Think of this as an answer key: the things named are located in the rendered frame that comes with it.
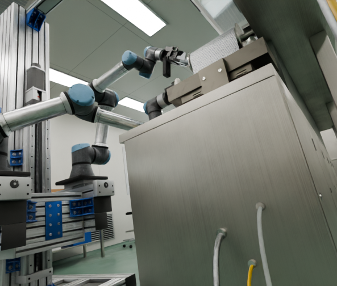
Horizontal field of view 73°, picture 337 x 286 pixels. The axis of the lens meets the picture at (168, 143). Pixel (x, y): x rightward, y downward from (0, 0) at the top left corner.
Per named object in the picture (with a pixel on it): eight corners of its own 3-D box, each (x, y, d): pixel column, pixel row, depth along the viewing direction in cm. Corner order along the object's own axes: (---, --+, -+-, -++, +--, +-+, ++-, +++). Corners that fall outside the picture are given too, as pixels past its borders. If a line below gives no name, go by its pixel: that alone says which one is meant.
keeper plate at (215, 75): (206, 99, 83) (200, 72, 86) (232, 87, 77) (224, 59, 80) (203, 97, 81) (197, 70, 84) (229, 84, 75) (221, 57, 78)
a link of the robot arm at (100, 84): (78, 85, 152) (129, 43, 127) (92, 90, 161) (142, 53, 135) (79, 100, 148) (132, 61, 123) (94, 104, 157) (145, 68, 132)
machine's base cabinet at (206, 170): (291, 237, 272) (271, 167, 296) (358, 234, 236) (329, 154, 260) (149, 389, 75) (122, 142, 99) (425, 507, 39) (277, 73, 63)
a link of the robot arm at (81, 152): (67, 165, 144) (66, 145, 148) (86, 166, 155) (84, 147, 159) (78, 160, 138) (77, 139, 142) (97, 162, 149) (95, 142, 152)
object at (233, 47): (200, 100, 108) (192, 67, 113) (248, 78, 95) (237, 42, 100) (199, 100, 108) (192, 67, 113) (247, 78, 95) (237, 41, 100)
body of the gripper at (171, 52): (178, 46, 123) (163, 44, 130) (172, 62, 124) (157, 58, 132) (186, 53, 129) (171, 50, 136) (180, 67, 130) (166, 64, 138)
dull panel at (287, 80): (323, 151, 262) (316, 132, 269) (327, 151, 260) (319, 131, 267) (279, 96, 88) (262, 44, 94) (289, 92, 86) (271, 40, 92)
